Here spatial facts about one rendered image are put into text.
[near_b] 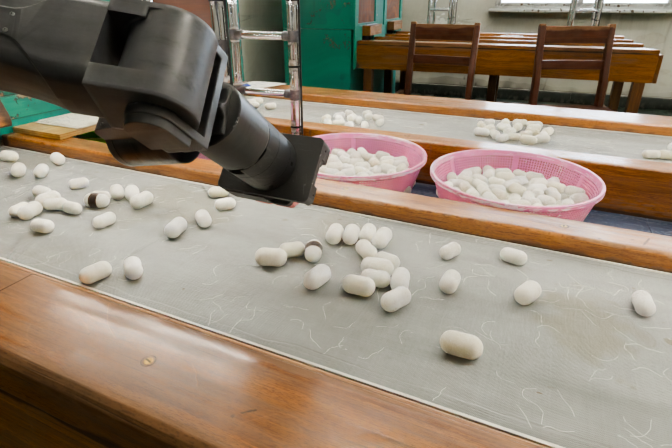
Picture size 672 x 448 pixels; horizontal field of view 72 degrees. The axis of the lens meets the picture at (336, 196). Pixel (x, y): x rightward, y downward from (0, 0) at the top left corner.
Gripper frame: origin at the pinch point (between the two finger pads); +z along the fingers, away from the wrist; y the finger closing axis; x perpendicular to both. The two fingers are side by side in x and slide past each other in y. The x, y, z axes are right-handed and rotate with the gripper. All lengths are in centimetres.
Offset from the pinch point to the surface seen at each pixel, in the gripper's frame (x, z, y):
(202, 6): -69, 55, 83
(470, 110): -46, 68, -6
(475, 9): -326, 385, 60
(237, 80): -31, 32, 41
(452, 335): 11.2, -3.1, -19.3
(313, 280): 9.5, -0.4, -4.0
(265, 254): 7.9, 1.1, 3.3
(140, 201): 4.2, 6.0, 29.0
